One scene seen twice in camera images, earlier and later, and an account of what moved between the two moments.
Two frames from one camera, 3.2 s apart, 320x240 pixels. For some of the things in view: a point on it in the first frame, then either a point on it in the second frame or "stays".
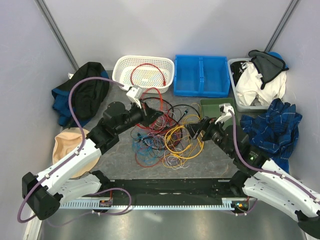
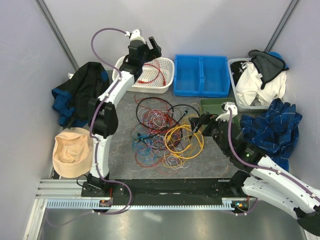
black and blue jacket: (86, 97) stays
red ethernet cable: (151, 88) to (142, 81)
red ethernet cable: (153, 65) stays
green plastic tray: (210, 107) stays
